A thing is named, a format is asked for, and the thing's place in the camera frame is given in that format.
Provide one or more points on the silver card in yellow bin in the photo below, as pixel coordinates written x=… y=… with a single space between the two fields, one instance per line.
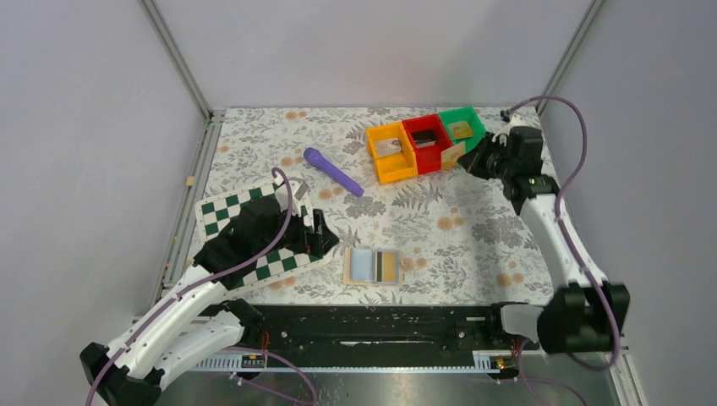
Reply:
x=388 y=147

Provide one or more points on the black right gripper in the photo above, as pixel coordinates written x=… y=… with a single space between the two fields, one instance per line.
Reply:
x=482 y=158

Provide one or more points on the yellow plastic bin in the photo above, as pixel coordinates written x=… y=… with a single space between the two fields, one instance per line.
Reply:
x=391 y=169

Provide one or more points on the gold card in green bin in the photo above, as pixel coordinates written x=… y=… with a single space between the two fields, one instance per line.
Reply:
x=460 y=130

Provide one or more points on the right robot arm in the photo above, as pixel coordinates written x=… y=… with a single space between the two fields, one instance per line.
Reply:
x=586 y=312

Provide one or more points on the green plastic bin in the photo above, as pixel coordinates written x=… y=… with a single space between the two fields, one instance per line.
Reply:
x=470 y=115

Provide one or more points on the green white chessboard mat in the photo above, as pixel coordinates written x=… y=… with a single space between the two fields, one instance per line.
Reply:
x=214 y=213

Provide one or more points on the floral patterned table mat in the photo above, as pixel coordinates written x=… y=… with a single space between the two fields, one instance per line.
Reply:
x=461 y=242

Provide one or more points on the gold striped credit card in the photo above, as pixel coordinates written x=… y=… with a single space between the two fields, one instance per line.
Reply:
x=450 y=155

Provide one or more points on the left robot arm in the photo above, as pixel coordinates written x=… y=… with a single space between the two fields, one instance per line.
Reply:
x=196 y=319

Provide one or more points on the white slotted cable duct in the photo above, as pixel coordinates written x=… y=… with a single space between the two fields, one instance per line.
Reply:
x=470 y=362

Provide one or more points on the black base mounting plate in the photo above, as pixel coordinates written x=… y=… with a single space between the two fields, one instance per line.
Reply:
x=414 y=330

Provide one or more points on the black card in red bin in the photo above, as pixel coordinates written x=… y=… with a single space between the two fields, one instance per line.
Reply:
x=424 y=138

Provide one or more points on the red plastic bin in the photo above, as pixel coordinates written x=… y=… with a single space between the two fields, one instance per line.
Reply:
x=429 y=158

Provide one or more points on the purple toy microphone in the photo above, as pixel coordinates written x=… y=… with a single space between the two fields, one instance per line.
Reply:
x=316 y=159

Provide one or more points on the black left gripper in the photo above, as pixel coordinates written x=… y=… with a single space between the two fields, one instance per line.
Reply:
x=309 y=236

